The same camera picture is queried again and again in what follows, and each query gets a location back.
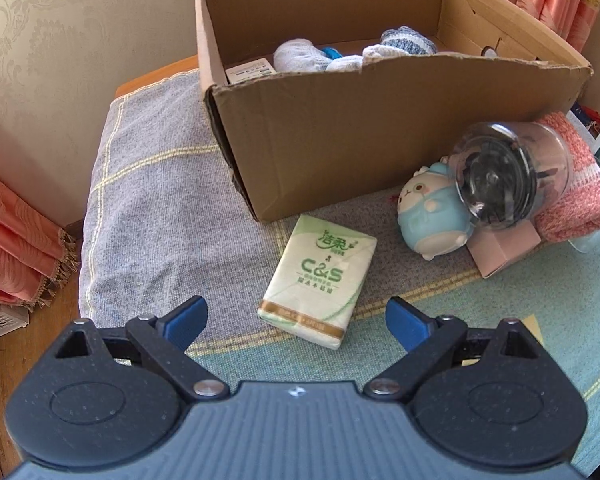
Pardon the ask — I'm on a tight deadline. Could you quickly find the checked grey green table cloth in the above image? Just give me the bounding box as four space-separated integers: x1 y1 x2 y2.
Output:
77 67 600 411

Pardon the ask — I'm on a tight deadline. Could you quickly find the pink knit sock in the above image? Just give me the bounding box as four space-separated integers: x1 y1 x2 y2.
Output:
532 111 600 243

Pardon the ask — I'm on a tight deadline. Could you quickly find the pink cardboard box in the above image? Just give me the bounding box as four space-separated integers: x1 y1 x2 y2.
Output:
467 220 543 279

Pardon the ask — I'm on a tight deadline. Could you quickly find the white sock with blue stripes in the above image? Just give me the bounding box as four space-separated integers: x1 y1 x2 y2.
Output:
272 37 341 73

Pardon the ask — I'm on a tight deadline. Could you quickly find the grey white sock blue band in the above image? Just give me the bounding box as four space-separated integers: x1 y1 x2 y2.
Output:
325 42 411 72

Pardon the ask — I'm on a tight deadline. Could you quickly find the wooden desk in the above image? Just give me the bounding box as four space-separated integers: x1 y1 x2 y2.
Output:
115 55 203 98

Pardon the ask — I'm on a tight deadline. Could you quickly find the blue plastic bag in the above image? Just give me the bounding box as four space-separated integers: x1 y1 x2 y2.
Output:
570 104 600 133

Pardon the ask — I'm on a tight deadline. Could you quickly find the dark grey knit sock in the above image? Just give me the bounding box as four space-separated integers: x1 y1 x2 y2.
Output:
380 25 438 56

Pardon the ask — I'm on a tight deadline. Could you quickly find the clear jar of black clips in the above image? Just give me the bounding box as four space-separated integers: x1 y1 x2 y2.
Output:
447 121 575 233

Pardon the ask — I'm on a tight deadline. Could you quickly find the white plastic basket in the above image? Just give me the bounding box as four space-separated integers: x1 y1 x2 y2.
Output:
0 300 31 343

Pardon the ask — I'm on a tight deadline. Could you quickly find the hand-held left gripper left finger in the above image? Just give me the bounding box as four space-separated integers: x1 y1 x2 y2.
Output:
55 295 231 403

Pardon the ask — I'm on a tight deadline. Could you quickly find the light blue toy figure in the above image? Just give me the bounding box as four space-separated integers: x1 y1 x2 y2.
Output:
396 157 476 261

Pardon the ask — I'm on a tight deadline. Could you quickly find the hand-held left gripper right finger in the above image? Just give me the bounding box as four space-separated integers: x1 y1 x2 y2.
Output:
362 296 543 401

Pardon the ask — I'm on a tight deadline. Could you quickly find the green white tissue packet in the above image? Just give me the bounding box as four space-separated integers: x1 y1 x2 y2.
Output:
257 214 378 351

